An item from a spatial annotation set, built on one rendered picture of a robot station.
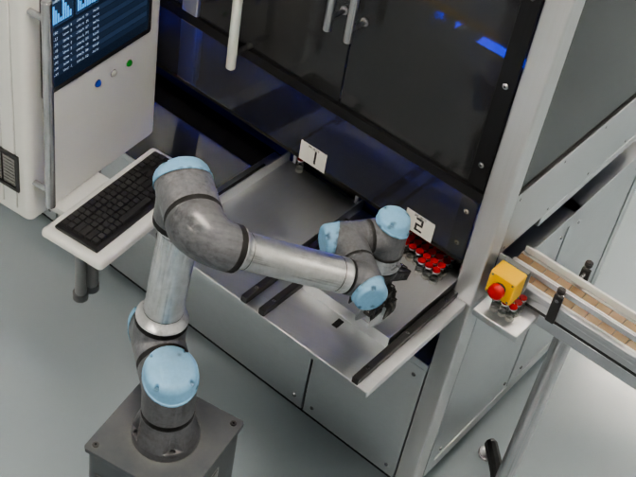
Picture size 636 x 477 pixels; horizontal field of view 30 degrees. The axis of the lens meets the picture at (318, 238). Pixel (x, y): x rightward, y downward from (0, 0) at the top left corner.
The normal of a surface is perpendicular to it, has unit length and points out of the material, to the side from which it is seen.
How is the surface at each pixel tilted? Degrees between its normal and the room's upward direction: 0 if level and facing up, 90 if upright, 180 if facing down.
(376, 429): 90
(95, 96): 90
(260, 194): 0
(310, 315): 0
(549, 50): 90
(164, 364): 7
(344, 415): 90
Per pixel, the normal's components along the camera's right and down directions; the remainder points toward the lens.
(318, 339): 0.14, -0.72
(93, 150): 0.83, 0.46
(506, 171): -0.63, 0.47
